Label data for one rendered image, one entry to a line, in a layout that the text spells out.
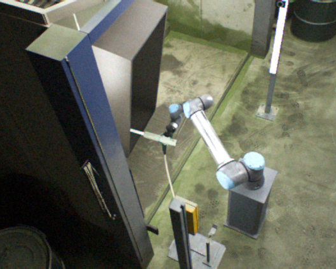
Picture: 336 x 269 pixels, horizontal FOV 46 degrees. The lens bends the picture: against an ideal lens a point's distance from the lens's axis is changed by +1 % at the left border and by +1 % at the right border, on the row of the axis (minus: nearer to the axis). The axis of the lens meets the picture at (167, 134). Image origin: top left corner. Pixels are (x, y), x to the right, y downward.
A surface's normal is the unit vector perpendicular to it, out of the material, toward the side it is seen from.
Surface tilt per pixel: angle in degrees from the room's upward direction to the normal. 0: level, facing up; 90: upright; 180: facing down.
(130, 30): 12
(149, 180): 0
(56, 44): 0
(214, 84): 0
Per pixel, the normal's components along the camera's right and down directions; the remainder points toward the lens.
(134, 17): 0.10, -0.56
